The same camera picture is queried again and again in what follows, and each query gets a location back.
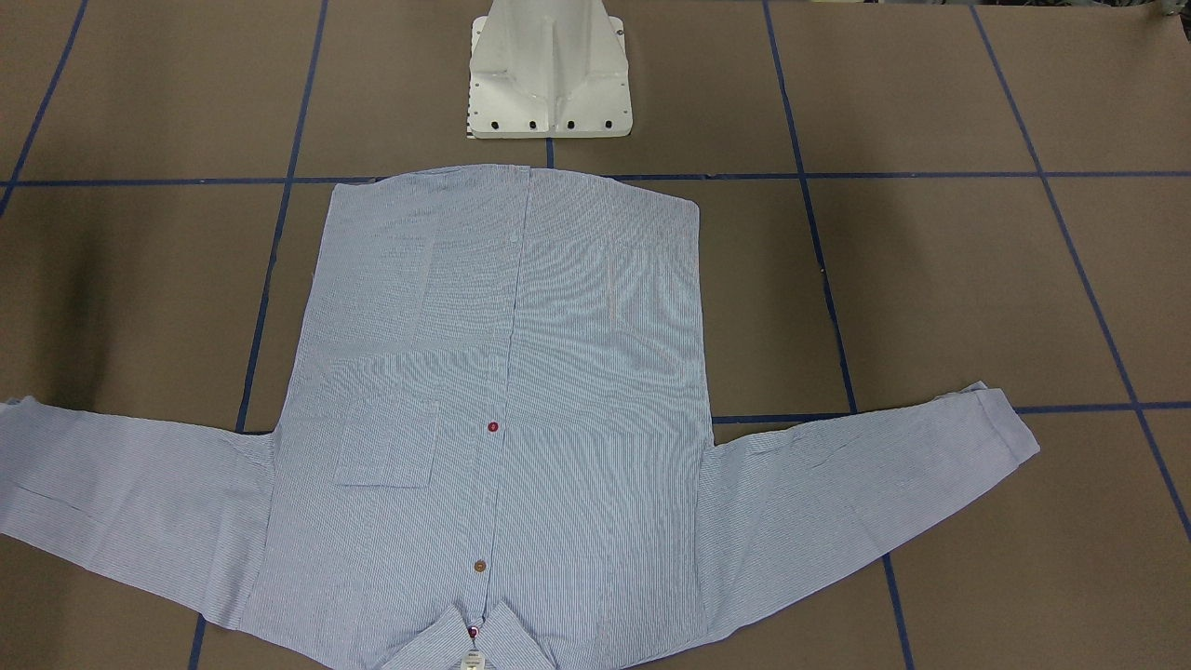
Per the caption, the light blue striped shirt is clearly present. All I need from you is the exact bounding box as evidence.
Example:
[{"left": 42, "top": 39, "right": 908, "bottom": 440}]
[{"left": 4, "top": 165, "right": 1039, "bottom": 669}]

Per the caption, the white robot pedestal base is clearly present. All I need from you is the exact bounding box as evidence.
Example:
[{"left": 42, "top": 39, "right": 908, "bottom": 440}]
[{"left": 464, "top": 1, "right": 634, "bottom": 140}]

